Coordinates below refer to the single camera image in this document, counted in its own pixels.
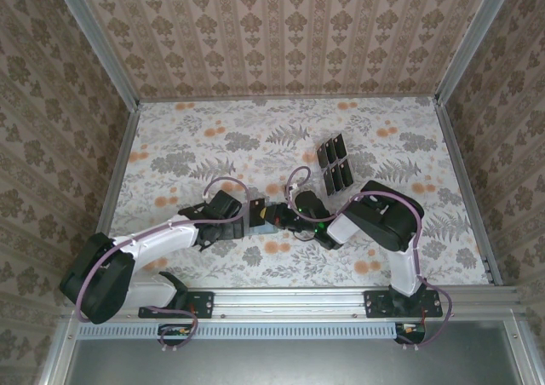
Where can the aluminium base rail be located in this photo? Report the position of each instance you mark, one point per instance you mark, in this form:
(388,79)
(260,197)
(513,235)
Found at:
(289,302)

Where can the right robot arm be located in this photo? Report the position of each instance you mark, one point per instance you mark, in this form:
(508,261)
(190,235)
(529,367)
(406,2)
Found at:
(345,228)

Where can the floral patterned table cover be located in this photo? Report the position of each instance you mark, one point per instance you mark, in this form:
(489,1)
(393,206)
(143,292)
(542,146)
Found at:
(238,125)

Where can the aluminium frame post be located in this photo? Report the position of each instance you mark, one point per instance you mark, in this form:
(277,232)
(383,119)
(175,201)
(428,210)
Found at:
(97,40)
(472,40)

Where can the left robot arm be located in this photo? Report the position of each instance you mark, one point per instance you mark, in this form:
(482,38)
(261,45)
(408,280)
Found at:
(166,238)

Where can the small black connector box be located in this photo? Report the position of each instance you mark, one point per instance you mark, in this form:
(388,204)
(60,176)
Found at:
(174,333)
(411,333)

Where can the grey metal panel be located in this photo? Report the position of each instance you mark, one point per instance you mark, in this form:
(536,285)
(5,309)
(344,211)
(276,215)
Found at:
(277,363)

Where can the aluminium side rail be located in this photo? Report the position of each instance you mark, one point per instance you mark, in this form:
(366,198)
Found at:
(464,180)
(124,146)

